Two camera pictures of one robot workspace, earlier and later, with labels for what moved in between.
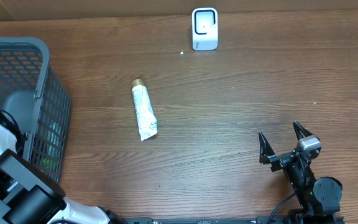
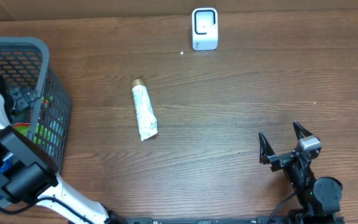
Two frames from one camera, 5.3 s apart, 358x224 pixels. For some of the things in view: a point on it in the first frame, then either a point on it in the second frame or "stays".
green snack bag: x=51 y=159 to x=41 y=135
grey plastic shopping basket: x=17 y=76 stays
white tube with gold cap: x=146 y=119 stays
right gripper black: x=279 y=160 stays
